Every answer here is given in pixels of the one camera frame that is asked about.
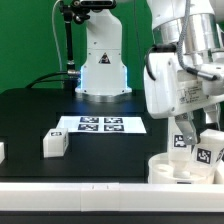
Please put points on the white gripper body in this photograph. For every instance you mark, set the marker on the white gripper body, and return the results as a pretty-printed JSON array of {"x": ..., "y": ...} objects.
[{"x": 174, "y": 91}]

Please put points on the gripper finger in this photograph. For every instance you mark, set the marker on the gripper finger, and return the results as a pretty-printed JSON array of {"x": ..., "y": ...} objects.
[
  {"x": 212, "y": 116},
  {"x": 186, "y": 126}
]

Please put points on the white round stool seat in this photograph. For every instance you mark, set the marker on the white round stool seat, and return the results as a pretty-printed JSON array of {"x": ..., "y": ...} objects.
[{"x": 163, "y": 172}]

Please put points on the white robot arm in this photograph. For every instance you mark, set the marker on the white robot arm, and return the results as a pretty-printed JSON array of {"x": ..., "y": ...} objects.
[{"x": 184, "y": 69}]

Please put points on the white right fence bar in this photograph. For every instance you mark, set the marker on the white right fence bar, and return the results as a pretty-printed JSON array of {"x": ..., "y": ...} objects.
[{"x": 219, "y": 174}]

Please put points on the white fence bar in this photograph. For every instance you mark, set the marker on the white fence bar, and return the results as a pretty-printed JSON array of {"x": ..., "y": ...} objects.
[
  {"x": 88, "y": 197},
  {"x": 219, "y": 174}
]

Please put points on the white sheet with markers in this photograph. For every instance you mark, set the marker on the white sheet with markers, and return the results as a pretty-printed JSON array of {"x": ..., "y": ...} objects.
[{"x": 100, "y": 124}]

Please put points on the white front fence bar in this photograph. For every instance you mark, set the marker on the white front fence bar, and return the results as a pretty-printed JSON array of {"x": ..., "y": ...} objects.
[{"x": 88, "y": 197}]

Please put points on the white left fence block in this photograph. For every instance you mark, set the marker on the white left fence block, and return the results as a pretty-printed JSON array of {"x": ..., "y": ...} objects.
[{"x": 2, "y": 152}]

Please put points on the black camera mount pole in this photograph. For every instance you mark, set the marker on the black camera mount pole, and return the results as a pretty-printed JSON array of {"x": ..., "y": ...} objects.
[{"x": 78, "y": 11}]

